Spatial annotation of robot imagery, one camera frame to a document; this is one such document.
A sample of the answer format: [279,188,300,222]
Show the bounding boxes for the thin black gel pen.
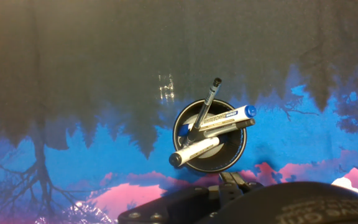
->
[181,77,223,149]

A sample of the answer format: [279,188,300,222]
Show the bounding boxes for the black mesh pen holder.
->
[172,98,248,174]

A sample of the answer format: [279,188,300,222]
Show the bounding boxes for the black cap white marker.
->
[168,136,221,168]

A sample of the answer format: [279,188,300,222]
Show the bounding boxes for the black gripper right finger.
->
[230,172,264,194]

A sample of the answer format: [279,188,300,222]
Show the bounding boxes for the printed landscape cloth mat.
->
[0,0,358,224]

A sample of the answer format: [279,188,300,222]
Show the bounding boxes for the grey black marker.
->
[202,118,256,139]

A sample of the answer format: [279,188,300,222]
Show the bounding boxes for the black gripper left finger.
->
[117,172,239,224]

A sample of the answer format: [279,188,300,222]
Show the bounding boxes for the blue cap whiteboard marker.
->
[177,105,257,138]

